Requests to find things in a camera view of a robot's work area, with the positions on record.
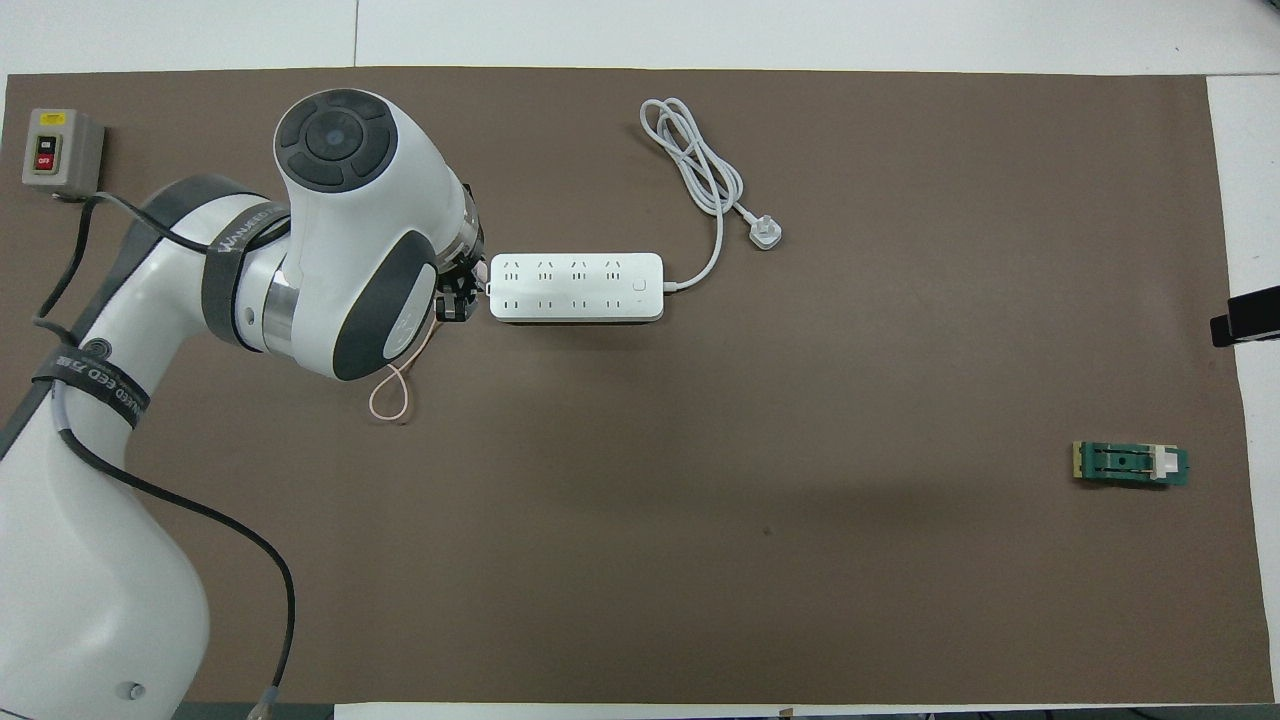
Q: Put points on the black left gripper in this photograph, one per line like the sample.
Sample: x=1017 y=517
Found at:
x=460 y=300

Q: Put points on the white power strip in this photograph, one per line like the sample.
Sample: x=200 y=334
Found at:
x=575 y=287

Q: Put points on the brown table mat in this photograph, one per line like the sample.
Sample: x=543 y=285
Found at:
x=700 y=500

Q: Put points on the grey on off switch box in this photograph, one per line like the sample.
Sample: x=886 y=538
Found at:
x=62 y=152

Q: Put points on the green circuit board module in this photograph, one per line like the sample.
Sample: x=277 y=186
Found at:
x=1125 y=464

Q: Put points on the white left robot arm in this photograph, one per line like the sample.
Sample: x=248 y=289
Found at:
x=340 y=220

